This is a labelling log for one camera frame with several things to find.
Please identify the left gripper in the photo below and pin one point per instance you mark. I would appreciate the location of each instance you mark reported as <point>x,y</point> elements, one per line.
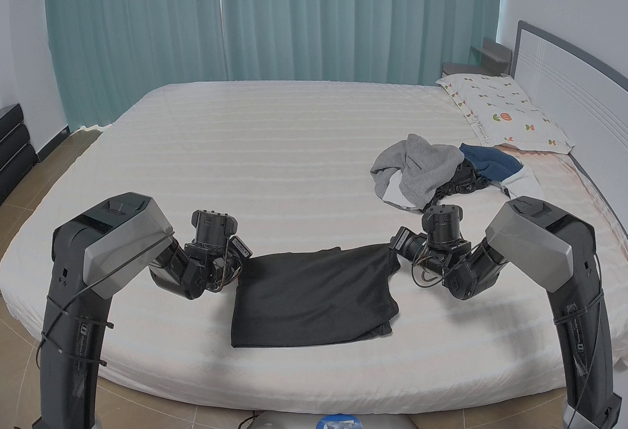
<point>235,260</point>

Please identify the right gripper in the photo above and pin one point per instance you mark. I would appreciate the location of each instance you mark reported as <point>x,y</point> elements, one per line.
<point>409,244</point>

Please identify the black T-shirt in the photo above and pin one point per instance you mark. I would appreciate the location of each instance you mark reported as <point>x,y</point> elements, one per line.
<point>314,299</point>

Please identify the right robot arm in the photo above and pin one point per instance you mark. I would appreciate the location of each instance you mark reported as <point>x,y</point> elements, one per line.
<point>535,240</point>

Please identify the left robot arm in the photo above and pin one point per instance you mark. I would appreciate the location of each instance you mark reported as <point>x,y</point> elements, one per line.
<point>113,240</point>

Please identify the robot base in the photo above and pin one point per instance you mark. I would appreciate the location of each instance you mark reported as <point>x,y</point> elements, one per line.
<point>294,421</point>

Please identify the grey garment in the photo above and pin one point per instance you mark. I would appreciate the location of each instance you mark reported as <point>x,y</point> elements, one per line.
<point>427,167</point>

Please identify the black shiny garment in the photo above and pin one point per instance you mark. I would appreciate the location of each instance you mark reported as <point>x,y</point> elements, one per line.
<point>463,181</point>

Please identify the bed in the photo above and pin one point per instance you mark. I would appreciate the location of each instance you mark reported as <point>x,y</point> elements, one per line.
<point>245,147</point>

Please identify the dark blue garment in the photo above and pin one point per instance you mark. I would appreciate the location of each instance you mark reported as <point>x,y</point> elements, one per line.
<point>493,163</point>

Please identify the white printed pillow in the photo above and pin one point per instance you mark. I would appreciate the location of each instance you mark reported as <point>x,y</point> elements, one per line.
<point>505,113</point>

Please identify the grey bedside table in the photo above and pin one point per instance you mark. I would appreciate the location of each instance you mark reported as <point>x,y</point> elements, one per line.
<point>490,53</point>

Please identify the black chest of drawers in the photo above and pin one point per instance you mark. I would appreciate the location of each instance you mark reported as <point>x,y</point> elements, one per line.
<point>14,147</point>

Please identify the blue-green curtain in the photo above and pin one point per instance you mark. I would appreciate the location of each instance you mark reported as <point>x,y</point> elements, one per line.
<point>137,24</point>
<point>363,0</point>

